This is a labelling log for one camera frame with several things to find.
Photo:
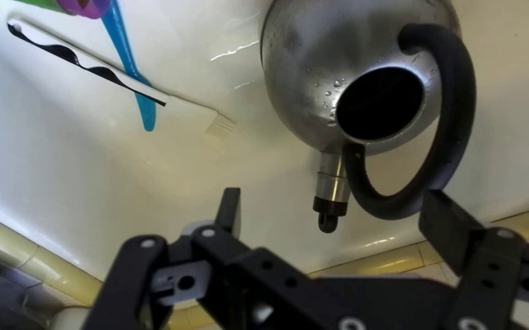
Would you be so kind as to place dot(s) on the white ceramic sink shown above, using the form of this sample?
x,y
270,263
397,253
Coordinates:
x,y
93,195

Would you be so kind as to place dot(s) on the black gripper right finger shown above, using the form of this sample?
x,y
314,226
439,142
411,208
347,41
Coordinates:
x,y
495,281

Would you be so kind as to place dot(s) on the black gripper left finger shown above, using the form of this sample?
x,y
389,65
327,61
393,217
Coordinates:
x,y
155,286

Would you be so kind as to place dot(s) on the white black striped brush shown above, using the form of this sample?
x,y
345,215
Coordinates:
x,y
69,55

